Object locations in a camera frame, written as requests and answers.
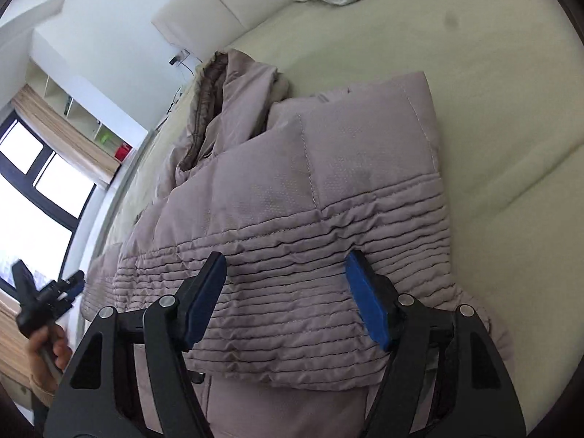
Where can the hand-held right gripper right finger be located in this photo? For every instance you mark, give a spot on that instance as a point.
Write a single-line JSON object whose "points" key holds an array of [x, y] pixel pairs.
{"points": [[365, 296]]}

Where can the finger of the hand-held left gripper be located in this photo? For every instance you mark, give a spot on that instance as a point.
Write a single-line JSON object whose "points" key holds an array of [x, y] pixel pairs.
{"points": [[73, 283]]}

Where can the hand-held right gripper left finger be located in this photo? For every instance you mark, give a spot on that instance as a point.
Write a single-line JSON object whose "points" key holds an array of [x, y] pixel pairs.
{"points": [[204, 303]]}

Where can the mauve quilted puffer jacket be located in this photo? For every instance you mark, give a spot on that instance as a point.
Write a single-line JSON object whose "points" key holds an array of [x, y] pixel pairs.
{"points": [[292, 200]]}

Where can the person's left hand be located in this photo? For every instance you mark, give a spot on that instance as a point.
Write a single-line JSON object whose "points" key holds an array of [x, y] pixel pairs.
{"points": [[54, 351]]}

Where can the black framed window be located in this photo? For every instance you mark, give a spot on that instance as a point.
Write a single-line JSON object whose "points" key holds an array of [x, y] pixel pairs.
{"points": [[32, 191]]}

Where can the red box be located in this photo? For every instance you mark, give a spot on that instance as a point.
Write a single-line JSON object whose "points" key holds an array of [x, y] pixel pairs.
{"points": [[122, 151]]}

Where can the green toy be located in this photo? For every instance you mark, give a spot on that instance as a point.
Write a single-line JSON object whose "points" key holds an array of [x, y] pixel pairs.
{"points": [[105, 137]]}

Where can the beige striped curtain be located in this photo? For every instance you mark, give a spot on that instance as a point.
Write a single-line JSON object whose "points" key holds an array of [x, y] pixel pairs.
{"points": [[64, 132]]}

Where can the cream bed mattress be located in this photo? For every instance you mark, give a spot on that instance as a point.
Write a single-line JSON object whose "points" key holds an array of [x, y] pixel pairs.
{"points": [[479, 100]]}

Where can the cream padded headboard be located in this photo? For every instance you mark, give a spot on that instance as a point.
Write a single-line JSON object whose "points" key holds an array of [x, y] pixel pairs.
{"points": [[219, 9]]}

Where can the white wall shelf unit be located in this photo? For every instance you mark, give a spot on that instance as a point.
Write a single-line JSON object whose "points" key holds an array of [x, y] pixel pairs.
{"points": [[77, 105]]}

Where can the wall socket with plug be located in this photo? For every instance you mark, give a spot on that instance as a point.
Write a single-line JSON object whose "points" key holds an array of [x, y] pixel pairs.
{"points": [[180, 56]]}

